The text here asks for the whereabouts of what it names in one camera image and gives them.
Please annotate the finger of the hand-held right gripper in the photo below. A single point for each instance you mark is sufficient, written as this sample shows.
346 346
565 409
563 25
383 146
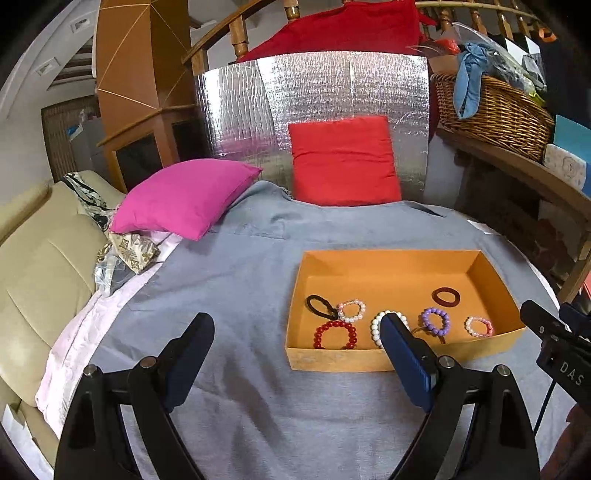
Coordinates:
575 318
540 318

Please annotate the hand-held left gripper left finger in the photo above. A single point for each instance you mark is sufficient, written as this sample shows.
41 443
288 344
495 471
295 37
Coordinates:
189 355

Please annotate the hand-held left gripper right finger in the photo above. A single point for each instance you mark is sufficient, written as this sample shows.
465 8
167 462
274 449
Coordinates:
401 360

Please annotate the orange cardboard box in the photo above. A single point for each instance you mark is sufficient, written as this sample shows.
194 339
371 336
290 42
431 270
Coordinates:
392 277

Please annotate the grey blanket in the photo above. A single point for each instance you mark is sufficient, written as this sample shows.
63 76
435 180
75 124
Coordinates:
231 277

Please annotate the gold patterned cloth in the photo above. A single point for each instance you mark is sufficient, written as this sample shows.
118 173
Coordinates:
138 251

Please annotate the clear plastic bag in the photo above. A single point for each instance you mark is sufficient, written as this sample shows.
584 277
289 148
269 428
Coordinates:
108 272

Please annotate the white patterned box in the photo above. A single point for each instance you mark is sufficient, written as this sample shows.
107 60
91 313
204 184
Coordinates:
563 164

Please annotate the pink cushion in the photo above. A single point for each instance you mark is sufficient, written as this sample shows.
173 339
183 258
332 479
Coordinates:
184 198

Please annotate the curved wooden shelf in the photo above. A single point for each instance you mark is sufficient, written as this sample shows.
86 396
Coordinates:
508 161

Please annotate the beige leather sofa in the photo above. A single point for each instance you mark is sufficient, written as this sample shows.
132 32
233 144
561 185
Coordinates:
41 267

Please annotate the teal card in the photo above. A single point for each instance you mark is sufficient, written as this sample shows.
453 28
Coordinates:
572 138

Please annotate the black and white scarf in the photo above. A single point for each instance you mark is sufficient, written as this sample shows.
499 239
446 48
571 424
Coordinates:
87 198

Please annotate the wicker basket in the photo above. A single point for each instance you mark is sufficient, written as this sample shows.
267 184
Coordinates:
498 115

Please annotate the small red cushion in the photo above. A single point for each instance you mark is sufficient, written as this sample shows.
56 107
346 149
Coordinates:
341 161

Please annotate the blue cloth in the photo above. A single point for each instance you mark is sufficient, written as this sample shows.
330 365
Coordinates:
466 87

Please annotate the crumpled plastic bag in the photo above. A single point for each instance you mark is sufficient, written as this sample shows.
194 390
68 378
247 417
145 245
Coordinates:
512 69

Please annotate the woven rattan door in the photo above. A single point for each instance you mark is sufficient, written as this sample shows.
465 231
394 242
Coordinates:
55 138

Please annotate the silver insulation sheet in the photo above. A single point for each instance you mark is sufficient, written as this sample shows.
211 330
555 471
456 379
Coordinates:
323 87

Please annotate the brown wooden cabinet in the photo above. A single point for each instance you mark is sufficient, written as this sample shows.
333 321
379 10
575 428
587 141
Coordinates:
129 55

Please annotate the wooden railing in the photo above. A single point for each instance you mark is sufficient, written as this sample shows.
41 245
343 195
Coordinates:
240 44

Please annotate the large red cushion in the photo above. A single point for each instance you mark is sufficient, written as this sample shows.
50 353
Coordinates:
351 27

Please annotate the white wall vent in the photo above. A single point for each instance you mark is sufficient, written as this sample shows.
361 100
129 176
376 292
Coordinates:
79 25
46 67

